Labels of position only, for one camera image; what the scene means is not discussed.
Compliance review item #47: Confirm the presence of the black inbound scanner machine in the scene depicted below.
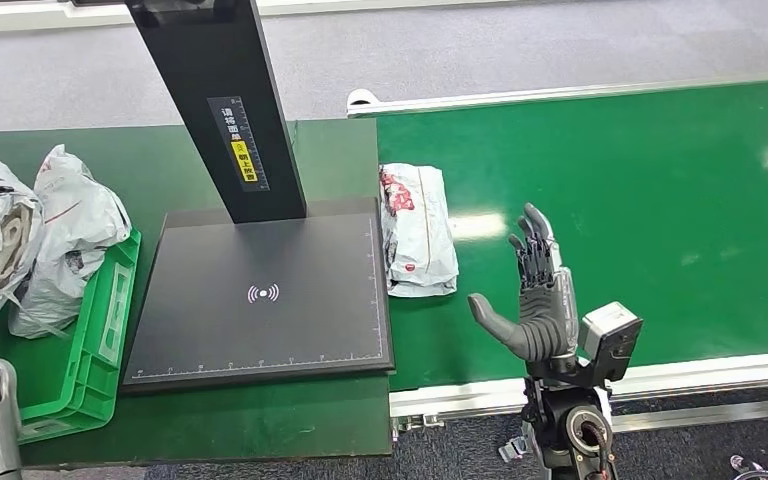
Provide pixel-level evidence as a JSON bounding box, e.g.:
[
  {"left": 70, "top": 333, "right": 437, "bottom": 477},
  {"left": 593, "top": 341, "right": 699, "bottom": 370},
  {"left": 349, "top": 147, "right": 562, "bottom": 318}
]
[{"left": 120, "top": 0, "right": 397, "bottom": 395}]

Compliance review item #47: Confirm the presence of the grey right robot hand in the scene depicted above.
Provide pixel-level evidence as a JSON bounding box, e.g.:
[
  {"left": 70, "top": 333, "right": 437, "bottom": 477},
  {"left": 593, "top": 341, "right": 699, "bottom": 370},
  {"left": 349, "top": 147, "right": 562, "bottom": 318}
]
[{"left": 468, "top": 201, "right": 581, "bottom": 363}]

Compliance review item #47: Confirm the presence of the aluminium conveyor frame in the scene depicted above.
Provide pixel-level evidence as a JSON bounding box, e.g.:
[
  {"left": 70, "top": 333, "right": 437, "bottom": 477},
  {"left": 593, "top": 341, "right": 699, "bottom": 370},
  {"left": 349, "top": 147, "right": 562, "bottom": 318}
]
[{"left": 346, "top": 66, "right": 768, "bottom": 439}]

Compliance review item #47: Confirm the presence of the green conveyor belt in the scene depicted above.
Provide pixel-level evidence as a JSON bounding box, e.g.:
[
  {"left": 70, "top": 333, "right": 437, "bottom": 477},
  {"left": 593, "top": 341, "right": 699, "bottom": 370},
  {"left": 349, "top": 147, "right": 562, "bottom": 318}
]
[{"left": 375, "top": 78, "right": 768, "bottom": 393}]

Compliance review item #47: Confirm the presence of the small white courier package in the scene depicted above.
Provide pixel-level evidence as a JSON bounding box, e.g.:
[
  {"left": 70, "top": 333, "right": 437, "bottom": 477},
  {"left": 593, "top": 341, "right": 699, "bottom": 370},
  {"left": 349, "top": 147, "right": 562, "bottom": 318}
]
[{"left": 378, "top": 163, "right": 460, "bottom": 299}]

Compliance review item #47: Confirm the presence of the grey floor cable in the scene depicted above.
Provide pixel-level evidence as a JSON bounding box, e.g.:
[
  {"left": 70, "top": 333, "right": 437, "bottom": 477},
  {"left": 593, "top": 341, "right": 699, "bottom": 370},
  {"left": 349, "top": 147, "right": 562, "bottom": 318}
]
[{"left": 729, "top": 454, "right": 768, "bottom": 480}]

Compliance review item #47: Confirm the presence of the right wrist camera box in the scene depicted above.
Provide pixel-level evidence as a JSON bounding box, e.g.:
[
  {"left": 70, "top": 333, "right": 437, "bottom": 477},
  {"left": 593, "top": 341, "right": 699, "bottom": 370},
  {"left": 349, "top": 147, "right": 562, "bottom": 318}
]
[{"left": 577, "top": 301, "right": 644, "bottom": 384}]

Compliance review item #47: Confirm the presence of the green plastic crate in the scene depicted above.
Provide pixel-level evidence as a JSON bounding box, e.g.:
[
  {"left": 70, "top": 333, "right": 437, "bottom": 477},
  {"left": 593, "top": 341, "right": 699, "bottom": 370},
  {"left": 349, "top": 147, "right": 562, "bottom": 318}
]
[{"left": 0, "top": 227, "right": 142, "bottom": 445}]

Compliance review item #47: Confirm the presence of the crumpled white courier bag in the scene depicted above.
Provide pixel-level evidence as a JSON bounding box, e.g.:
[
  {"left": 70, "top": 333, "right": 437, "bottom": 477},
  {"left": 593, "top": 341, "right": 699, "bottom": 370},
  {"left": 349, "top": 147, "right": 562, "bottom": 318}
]
[{"left": 7, "top": 144, "right": 133, "bottom": 340}]

